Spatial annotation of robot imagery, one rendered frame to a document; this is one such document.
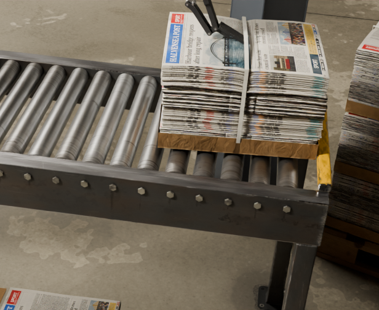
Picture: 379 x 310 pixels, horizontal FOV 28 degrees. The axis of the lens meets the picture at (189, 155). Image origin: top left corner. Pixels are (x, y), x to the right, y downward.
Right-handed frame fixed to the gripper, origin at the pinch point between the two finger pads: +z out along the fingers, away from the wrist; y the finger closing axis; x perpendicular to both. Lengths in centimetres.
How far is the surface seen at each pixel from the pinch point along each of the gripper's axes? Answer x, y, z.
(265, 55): 5.8, 4.8, 5.8
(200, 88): 14.7, 16.1, -3.7
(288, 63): 8.8, 2.4, 10.6
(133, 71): -22.2, 41.4, -15.0
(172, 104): 15.2, 22.9, -6.9
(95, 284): -19, 117, 12
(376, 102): -46, 21, 56
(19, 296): -8, 127, -8
